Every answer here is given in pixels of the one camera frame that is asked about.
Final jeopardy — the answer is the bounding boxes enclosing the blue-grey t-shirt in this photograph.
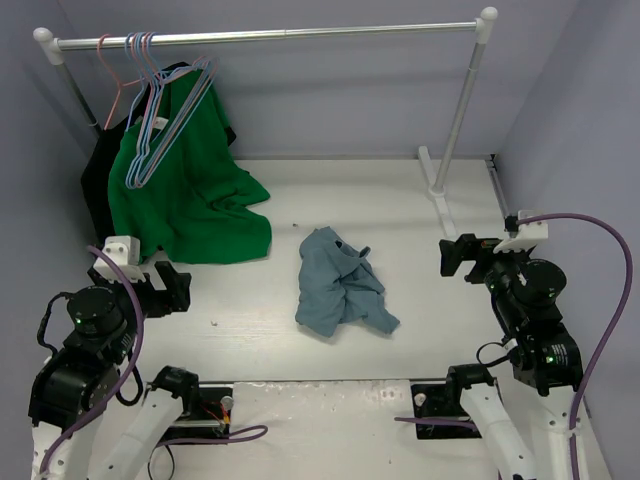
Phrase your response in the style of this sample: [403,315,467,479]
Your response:
[295,227,400,338]

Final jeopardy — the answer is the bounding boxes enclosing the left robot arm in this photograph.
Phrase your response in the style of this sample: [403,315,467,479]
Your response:
[28,253,200,479]

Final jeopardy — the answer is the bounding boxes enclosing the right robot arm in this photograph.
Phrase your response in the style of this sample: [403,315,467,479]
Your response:
[439,234,583,479]

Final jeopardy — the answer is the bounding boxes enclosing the green t-shirt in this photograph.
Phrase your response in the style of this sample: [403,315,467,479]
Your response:
[108,89,272,264]

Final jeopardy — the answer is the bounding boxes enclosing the black t-shirt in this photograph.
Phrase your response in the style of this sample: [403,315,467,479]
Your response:
[80,86,237,245]

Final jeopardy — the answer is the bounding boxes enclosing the silver clothes rack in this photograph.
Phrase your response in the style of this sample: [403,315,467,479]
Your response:
[33,6,498,238]

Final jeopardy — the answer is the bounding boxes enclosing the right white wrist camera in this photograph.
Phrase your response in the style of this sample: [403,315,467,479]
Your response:
[493,210,549,254]

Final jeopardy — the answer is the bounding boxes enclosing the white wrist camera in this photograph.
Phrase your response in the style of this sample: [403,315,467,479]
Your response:
[493,210,549,254]
[88,236,147,285]

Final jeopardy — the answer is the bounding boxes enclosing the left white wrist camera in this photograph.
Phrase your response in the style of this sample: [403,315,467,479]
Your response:
[88,236,147,285]

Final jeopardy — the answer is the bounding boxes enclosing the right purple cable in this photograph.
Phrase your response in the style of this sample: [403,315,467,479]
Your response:
[394,212,634,480]

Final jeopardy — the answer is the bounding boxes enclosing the purple cable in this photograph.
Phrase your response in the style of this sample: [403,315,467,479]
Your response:
[394,212,634,480]
[39,244,269,476]

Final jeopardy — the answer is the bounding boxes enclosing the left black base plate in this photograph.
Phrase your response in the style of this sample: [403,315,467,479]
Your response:
[161,383,234,444]

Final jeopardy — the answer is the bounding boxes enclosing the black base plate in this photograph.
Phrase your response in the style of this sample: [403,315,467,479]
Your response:
[161,383,234,444]
[411,381,481,441]

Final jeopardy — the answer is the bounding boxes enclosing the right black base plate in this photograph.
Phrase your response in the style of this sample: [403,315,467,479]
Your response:
[411,381,481,441]

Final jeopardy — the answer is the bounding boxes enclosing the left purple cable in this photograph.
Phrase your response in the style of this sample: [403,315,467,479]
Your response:
[39,244,269,476]

